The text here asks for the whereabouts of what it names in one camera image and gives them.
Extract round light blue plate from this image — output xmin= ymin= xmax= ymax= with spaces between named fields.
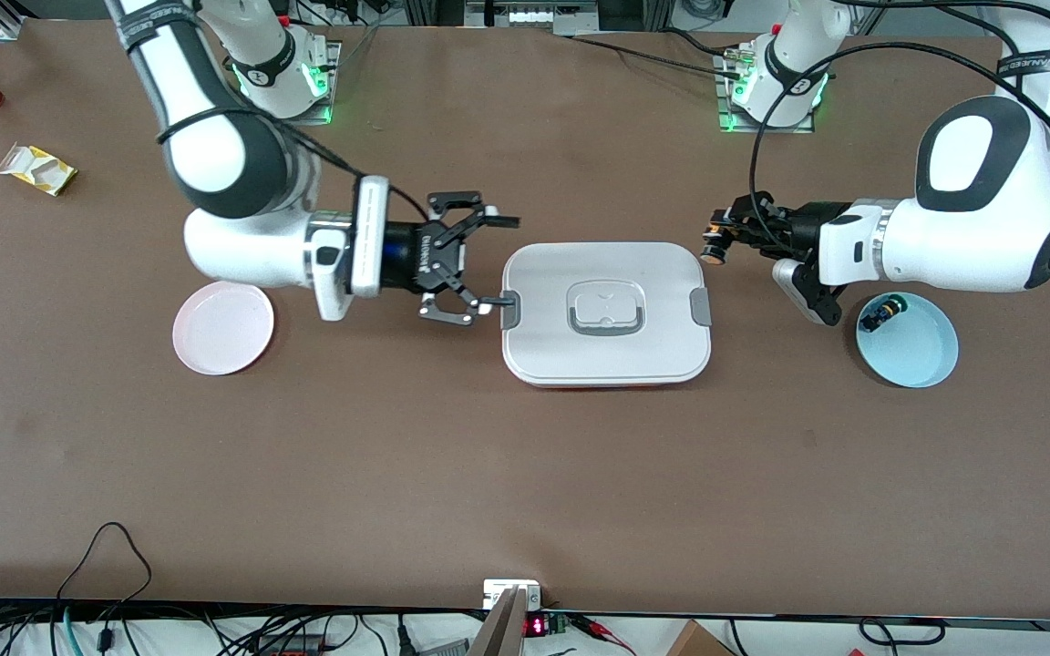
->
xmin=856 ymin=292 xmax=959 ymax=389

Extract orange and black switch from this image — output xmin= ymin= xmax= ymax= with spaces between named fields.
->
xmin=702 ymin=210 xmax=736 ymax=267

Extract brown cardboard piece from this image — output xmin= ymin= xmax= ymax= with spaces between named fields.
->
xmin=666 ymin=620 xmax=737 ymax=656

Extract thin black looped cable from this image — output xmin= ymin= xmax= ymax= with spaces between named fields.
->
xmin=56 ymin=521 xmax=154 ymax=610

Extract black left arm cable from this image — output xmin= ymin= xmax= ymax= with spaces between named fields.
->
xmin=747 ymin=0 xmax=1050 ymax=258

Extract white lunch box grey handle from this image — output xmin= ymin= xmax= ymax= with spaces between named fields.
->
xmin=499 ymin=241 xmax=713 ymax=389

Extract torn yellow white carton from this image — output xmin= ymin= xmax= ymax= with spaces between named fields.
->
xmin=0 ymin=144 xmax=78 ymax=197

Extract red black alligator clips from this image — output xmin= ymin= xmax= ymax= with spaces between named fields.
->
xmin=571 ymin=615 xmax=635 ymax=652

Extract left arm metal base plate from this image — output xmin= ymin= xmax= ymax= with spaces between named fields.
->
xmin=715 ymin=50 xmax=816 ymax=134

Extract grey aluminium bar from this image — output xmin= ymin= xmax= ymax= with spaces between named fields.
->
xmin=470 ymin=586 xmax=530 ymax=656

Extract green and black switch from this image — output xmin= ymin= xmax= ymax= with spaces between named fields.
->
xmin=860 ymin=296 xmax=909 ymax=333

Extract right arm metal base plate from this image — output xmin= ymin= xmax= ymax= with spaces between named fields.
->
xmin=237 ymin=39 xmax=342 ymax=126

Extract small white box device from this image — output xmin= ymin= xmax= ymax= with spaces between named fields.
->
xmin=483 ymin=579 xmax=542 ymax=610

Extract black cable to arm base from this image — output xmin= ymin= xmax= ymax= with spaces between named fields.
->
xmin=551 ymin=30 xmax=749 ymax=83

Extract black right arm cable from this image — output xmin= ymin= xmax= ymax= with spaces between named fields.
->
xmin=156 ymin=105 xmax=435 ymax=224

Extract round pink plate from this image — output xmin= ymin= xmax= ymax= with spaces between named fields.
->
xmin=172 ymin=279 xmax=275 ymax=376

